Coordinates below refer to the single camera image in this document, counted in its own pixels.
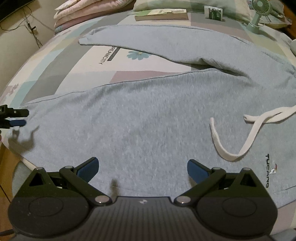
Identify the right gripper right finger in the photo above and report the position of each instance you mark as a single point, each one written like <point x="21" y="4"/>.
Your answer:
<point x="206" y="180"/>

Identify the patchwork pillow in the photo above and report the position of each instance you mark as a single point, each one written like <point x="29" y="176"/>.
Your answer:
<point x="238" y="10"/>

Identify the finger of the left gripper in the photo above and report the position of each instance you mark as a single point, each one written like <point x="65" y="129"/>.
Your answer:
<point x="13" y="123"/>
<point x="16" y="113"/>

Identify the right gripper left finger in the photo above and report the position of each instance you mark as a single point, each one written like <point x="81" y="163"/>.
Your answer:
<point x="78" y="179"/>

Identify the green handheld fan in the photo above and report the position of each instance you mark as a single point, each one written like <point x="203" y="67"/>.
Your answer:
<point x="262" y="8"/>

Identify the patchwork bed sheet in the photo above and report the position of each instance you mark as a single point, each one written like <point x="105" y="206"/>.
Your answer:
<point x="63" y="66"/>

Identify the green white tissue pack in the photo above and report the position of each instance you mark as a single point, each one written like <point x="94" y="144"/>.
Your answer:
<point x="213" y="13"/>

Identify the green paperback book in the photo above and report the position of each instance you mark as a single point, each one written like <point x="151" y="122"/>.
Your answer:
<point x="162" y="14"/>

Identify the grey sweatpants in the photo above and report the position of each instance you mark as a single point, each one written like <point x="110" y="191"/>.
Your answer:
<point x="144" y="103"/>

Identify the folded pink quilt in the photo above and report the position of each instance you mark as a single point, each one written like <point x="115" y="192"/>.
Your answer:
<point x="72" y="13"/>

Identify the grey plush cushion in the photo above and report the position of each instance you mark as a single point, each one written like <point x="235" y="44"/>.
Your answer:
<point x="293" y="46"/>

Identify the wall mounted television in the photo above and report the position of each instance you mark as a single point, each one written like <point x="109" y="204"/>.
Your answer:
<point x="8" y="7"/>

